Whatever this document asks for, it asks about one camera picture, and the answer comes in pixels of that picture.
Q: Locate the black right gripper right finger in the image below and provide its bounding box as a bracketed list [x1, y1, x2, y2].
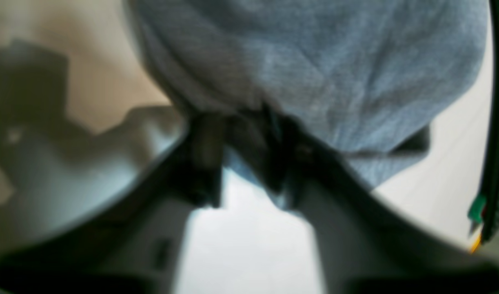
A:
[270, 115, 499, 294]

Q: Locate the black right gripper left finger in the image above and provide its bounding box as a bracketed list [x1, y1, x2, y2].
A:
[0, 110, 224, 294]

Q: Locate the grey t-shirt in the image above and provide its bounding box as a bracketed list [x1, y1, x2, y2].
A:
[127, 0, 489, 195]

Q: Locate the black cable with green tag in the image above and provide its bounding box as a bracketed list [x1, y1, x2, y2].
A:
[468, 0, 499, 254]

